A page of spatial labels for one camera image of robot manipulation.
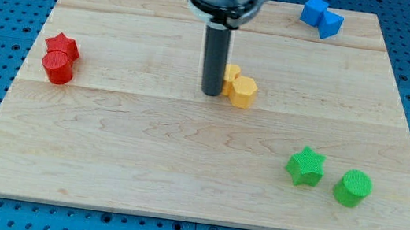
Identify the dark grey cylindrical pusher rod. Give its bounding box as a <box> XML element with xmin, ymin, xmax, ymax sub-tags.
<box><xmin>201</xmin><ymin>27</ymin><xmax>231</xmax><ymax>97</ymax></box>

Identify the yellow heart block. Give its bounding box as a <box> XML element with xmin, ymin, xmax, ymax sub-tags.
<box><xmin>221</xmin><ymin>63</ymin><xmax>241</xmax><ymax>96</ymax></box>

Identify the yellow hexagon block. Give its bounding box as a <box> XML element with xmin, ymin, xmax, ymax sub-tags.
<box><xmin>229</xmin><ymin>76</ymin><xmax>258</xmax><ymax>109</ymax></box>

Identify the blue cube block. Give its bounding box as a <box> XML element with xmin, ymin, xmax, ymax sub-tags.
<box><xmin>300</xmin><ymin>0</ymin><xmax>329</xmax><ymax>27</ymax></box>

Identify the blue pentagon block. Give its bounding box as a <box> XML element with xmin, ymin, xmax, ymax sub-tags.
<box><xmin>317</xmin><ymin>10</ymin><xmax>345</xmax><ymax>39</ymax></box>

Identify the wooden board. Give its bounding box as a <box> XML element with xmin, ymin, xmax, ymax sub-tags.
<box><xmin>0</xmin><ymin>0</ymin><xmax>410</xmax><ymax>230</ymax></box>

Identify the green star block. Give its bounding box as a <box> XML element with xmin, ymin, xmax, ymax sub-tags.
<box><xmin>285</xmin><ymin>146</ymin><xmax>326</xmax><ymax>187</ymax></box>

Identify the red star block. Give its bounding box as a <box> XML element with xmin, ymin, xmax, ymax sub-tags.
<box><xmin>45</xmin><ymin>32</ymin><xmax>80</xmax><ymax>63</ymax></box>

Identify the red cylinder block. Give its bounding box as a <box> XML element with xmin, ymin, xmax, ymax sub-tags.
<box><xmin>42</xmin><ymin>50</ymin><xmax>73</xmax><ymax>85</ymax></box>

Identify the green cylinder block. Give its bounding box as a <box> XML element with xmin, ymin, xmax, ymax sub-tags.
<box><xmin>333</xmin><ymin>169</ymin><xmax>373</xmax><ymax>208</ymax></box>

